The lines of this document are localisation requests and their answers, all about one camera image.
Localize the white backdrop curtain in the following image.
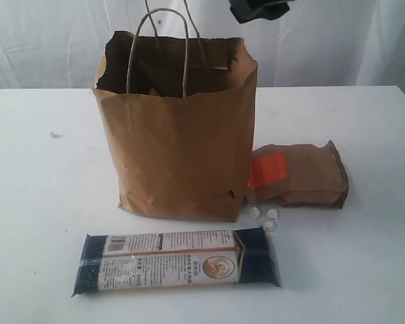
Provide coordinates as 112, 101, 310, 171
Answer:
0, 1, 405, 93

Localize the small paper scrap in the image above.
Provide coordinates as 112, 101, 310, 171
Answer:
50, 132, 63, 139

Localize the brown pouch with orange label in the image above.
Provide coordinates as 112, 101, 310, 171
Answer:
245, 141, 349, 209

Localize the white candy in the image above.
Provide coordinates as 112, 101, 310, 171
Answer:
248, 207, 261, 219
263, 219, 277, 232
265, 208, 279, 220

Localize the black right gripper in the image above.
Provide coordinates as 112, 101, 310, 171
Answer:
229, 0, 290, 24

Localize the dark blue noodle packet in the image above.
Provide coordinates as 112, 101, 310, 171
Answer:
73, 227, 281, 295

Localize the brown paper shopping bag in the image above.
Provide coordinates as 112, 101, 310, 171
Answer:
91, 0, 259, 223

